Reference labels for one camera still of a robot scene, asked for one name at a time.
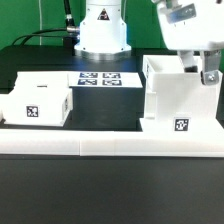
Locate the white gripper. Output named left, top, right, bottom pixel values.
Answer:
left=151, top=0, right=224, bottom=86

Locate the white drawer cabinet box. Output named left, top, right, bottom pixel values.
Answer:
left=140, top=55, right=223, bottom=132

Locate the white front drawer tray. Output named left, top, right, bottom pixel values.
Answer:
left=3, top=87, right=73, bottom=127

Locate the white drawer tray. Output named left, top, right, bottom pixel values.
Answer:
left=3, top=87, right=73, bottom=127
left=15, top=71, right=69, bottom=88

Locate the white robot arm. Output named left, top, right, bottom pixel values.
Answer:
left=74, top=0, right=224, bottom=85

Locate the white rear drawer tray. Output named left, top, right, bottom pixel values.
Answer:
left=15, top=71, right=69, bottom=88

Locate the white fiducial marker plate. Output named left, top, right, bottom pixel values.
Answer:
left=68, top=71, right=142, bottom=88

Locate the white L-shaped fence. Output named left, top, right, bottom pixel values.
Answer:
left=0, top=126, right=224, bottom=158

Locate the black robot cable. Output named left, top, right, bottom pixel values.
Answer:
left=12, top=0, right=82, bottom=46

